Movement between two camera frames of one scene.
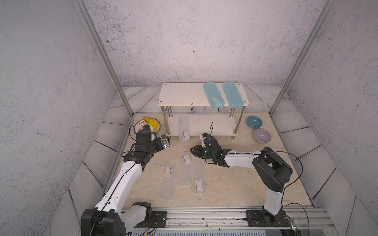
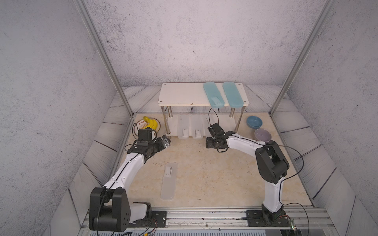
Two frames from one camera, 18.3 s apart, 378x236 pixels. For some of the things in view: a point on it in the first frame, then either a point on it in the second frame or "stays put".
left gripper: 160,145 stays put
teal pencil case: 234,98 stays put
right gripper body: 210,156 → 211,143
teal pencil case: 214,97 stays put
